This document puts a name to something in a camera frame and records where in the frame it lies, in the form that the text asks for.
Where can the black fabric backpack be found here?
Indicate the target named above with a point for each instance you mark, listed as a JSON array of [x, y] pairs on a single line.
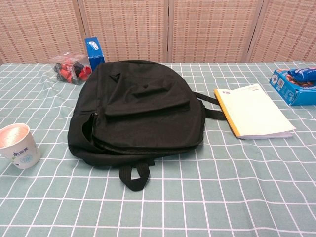
[[148, 111]]

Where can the yellow and white book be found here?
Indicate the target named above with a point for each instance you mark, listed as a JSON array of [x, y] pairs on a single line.
[[256, 111]]

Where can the blue Oreo cookie box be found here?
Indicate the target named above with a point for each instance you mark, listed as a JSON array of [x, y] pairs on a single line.
[[95, 53]]

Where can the green checked tablecloth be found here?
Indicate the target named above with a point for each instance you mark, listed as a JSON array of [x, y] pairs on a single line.
[[222, 185]]

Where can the clear box of small bottles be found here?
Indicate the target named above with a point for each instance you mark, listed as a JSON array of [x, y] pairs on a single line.
[[69, 70]]

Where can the open blue cookie box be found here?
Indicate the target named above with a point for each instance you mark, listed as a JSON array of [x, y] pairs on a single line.
[[293, 95]]

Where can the white paper cup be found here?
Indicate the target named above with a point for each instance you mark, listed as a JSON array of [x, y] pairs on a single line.
[[21, 150]]

